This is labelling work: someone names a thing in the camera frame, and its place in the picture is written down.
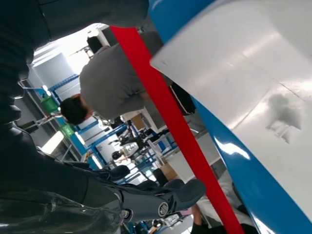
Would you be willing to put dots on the person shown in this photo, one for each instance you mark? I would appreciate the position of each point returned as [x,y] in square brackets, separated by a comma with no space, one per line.
[109,84]
[235,200]

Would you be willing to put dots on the red barrier belt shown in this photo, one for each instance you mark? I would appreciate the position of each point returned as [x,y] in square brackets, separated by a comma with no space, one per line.
[171,113]

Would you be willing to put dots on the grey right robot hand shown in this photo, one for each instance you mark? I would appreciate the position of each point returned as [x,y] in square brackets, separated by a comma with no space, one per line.
[48,181]

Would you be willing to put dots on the blue metal shelf rack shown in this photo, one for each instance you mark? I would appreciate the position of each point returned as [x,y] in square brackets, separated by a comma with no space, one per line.
[255,187]

